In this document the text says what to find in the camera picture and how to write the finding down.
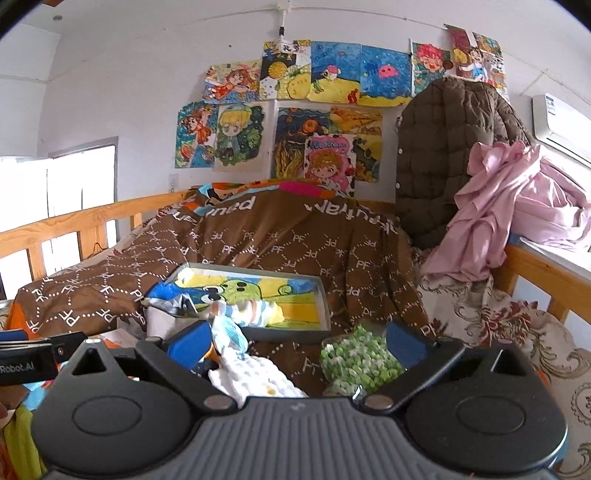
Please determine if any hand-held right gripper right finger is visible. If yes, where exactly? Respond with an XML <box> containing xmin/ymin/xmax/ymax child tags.
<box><xmin>353</xmin><ymin>320</ymin><xmax>532</xmax><ymax>414</ymax></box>

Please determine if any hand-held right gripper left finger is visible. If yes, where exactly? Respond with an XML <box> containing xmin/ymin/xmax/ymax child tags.
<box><xmin>68</xmin><ymin>320</ymin><xmax>238</xmax><ymax>414</ymax></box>

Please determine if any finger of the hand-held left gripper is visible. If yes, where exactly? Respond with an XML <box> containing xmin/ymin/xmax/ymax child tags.
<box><xmin>50</xmin><ymin>331</ymin><xmax>88</xmax><ymax>366</ymax></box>

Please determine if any green and white plastic bag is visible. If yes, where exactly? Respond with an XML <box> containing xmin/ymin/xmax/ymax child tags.
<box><xmin>320</xmin><ymin>325</ymin><xmax>404</xmax><ymax>398</ymax></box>

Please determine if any grey tray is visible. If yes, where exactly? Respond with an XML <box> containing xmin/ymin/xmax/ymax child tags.
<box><xmin>159</xmin><ymin>263</ymin><xmax>332</xmax><ymax>344</ymax></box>

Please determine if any light blue cloth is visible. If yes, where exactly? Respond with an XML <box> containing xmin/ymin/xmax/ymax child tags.
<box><xmin>210</xmin><ymin>314</ymin><xmax>249</xmax><ymax>360</ymax></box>

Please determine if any blue cartoon print cloth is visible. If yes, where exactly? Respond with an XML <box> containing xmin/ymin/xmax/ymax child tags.
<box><xmin>143</xmin><ymin>281</ymin><xmax>214</xmax><ymax>320</ymax></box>

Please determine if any yellow-green cloth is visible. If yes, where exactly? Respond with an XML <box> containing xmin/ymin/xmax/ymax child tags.
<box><xmin>4</xmin><ymin>405</ymin><xmax>49</xmax><ymax>480</ymax></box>

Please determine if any blue striped sock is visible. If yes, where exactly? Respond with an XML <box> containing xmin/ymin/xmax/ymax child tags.
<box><xmin>230</xmin><ymin>300</ymin><xmax>284</xmax><ymax>329</ymax></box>

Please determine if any white knit cloth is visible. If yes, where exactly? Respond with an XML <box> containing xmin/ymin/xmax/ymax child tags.
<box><xmin>208</xmin><ymin>348</ymin><xmax>308</xmax><ymax>410</ymax></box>

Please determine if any yellow cartoon print towel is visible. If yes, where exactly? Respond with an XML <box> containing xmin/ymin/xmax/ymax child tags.
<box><xmin>173</xmin><ymin>272</ymin><xmax>321</xmax><ymax>330</ymax></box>

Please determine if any brown printed blanket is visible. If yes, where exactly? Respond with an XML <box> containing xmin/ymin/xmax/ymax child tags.
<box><xmin>9</xmin><ymin>178</ymin><xmax>444</xmax><ymax>398</ymax></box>

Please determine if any window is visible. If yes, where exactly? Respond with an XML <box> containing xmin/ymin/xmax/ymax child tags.
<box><xmin>0</xmin><ymin>136</ymin><xmax>119</xmax><ymax>296</ymax></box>

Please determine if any pink garment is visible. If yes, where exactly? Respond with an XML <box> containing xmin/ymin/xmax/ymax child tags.
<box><xmin>422</xmin><ymin>141</ymin><xmax>591</xmax><ymax>282</ymax></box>

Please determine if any brown quilted jacket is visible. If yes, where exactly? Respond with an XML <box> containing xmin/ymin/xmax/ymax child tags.
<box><xmin>394</xmin><ymin>76</ymin><xmax>532</xmax><ymax>250</ymax></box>

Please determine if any blond girl pink-title drawing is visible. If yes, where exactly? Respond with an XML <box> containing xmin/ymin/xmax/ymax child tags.
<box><xmin>303</xmin><ymin>134</ymin><xmax>358</xmax><ymax>197</ymax></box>

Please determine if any orange-haired girl underwater drawing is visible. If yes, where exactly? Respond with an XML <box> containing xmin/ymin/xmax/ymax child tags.
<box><xmin>174</xmin><ymin>102</ymin><xmax>218</xmax><ymax>169</ymax></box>

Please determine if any white air conditioner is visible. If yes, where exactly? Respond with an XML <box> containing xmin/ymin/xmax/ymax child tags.
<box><xmin>531</xmin><ymin>92</ymin><xmax>591</xmax><ymax>168</ymax></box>

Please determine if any wooden bed frame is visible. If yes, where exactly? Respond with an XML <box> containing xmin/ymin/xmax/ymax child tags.
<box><xmin>0</xmin><ymin>189</ymin><xmax>591</xmax><ymax>324</ymax></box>

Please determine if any yellow field wall painting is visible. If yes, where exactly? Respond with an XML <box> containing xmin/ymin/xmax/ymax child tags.
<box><xmin>329</xmin><ymin>106</ymin><xmax>384</xmax><ymax>184</ymax></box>

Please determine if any blond boy wall drawing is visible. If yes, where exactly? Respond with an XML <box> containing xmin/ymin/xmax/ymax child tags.
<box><xmin>213</xmin><ymin>102</ymin><xmax>270</xmax><ymax>174</ymax></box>

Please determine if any starry night wall painting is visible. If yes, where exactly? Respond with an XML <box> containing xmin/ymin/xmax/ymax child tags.
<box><xmin>272</xmin><ymin>107</ymin><xmax>334</xmax><ymax>182</ymax></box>

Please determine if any red-haired girl wall drawing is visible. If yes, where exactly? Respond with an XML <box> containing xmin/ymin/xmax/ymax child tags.
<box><xmin>202</xmin><ymin>60</ymin><xmax>263</xmax><ymax>105</ymax></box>

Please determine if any pink fish wall drawing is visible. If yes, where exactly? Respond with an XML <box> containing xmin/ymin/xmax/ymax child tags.
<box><xmin>358</xmin><ymin>44</ymin><xmax>413</xmax><ymax>108</ymax></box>

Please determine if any red-haired child wall drawing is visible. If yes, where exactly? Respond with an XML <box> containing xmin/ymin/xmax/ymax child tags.
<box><xmin>410</xmin><ymin>39</ymin><xmax>455</xmax><ymax>96</ymax></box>

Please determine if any blue and yellow wall drawing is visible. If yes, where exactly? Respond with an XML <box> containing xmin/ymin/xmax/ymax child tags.
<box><xmin>307</xmin><ymin>41</ymin><xmax>363</xmax><ymax>105</ymax></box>

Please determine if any pineapple wall drawing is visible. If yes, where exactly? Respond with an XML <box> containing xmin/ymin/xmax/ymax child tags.
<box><xmin>259</xmin><ymin>41</ymin><xmax>313</xmax><ymax>100</ymax></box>

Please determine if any cartoon collage wall drawing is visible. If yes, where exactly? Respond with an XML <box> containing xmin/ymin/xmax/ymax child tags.
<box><xmin>471</xmin><ymin>33</ymin><xmax>509</xmax><ymax>100</ymax></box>

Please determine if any cartoon figure wall drawing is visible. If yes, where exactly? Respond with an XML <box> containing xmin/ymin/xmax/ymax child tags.
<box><xmin>444</xmin><ymin>24</ymin><xmax>484</xmax><ymax>80</ymax></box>

